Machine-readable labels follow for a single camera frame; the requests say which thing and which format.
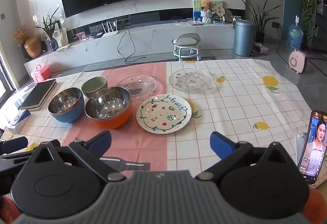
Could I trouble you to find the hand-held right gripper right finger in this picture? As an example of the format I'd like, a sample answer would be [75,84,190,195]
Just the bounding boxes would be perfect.
[195,131,297,184]

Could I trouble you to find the white router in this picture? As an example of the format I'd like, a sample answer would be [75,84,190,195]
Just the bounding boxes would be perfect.
[101,19,119,36]

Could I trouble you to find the pink heater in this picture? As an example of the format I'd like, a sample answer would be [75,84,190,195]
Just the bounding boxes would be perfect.
[289,49,310,75]

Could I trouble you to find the black cable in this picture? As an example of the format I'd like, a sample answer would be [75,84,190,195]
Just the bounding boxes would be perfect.
[118,26,147,63]

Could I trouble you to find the plant in blue vase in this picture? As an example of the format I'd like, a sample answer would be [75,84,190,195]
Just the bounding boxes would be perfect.
[34,7,61,52]

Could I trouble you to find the blue steel bowl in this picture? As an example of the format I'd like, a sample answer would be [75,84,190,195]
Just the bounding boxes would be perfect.
[48,87,85,123]

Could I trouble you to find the black hardcover book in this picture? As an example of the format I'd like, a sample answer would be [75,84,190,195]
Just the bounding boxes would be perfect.
[19,79,58,112]

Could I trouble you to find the smartphone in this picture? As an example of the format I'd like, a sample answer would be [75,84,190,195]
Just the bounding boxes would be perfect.
[298,110,327,185]

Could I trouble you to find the white photo frame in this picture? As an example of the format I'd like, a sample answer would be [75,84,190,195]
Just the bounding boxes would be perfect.
[52,27,69,48]

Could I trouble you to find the dried flowers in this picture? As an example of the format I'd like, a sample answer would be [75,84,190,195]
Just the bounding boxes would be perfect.
[13,25,30,44]

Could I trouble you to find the white phone stand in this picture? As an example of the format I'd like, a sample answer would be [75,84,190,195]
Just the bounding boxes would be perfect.
[295,132,307,166]

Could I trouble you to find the grey trash can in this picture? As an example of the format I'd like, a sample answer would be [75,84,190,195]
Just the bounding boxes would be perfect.
[233,19,256,57]

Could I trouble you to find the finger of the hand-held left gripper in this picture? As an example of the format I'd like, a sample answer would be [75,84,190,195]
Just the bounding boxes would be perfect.
[0,136,29,155]
[0,154,36,172]

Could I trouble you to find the patterned clear glass plate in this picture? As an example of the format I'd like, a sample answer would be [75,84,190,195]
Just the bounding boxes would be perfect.
[169,68,213,94]

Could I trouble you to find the blue water jug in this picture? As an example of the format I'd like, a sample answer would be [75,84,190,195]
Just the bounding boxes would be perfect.
[286,16,304,51]

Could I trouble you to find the brown round vase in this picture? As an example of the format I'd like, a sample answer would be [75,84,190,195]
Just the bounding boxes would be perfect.
[24,36,43,59]

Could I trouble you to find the green ceramic bowl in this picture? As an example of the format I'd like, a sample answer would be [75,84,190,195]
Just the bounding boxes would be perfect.
[81,77,108,99]

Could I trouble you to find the landscape painting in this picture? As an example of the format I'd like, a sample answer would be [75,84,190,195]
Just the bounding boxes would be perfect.
[192,0,225,23]

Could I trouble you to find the round hand fan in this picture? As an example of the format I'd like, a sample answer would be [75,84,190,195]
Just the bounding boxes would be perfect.
[214,4,226,21]

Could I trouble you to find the orange steel bowl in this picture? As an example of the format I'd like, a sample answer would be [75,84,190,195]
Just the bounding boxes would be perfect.
[84,86,133,129]

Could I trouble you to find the red fleece cloth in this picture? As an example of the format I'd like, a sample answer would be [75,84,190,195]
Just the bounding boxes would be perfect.
[0,187,327,224]

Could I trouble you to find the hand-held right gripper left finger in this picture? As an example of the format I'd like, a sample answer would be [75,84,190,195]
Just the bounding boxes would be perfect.
[33,131,127,184]

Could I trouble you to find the teddy bear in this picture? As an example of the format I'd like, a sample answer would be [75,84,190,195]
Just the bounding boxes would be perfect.
[199,0,214,24]

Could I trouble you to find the plain clear glass plate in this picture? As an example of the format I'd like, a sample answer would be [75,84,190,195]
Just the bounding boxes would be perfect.
[116,75,157,98]

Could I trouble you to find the checked lemon print tablecloth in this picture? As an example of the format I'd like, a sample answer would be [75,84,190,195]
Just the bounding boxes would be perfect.
[0,59,315,189]

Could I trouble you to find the dark shelf unit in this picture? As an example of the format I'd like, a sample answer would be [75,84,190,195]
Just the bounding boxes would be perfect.
[309,0,327,54]

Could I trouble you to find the white fruit print plate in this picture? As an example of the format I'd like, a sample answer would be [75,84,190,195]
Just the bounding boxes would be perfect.
[136,94,192,134]

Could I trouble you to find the white marble tv cabinet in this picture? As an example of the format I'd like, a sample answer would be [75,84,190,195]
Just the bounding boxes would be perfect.
[24,21,237,71]

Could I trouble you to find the white rolling stool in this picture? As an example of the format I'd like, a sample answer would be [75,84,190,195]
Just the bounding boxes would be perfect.
[172,33,201,61]

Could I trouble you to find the blue and white box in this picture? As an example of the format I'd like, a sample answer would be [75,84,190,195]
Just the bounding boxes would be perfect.
[6,109,32,134]

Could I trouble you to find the potted long leaf plant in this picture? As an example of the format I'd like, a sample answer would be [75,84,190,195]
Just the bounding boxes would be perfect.
[240,0,281,44]

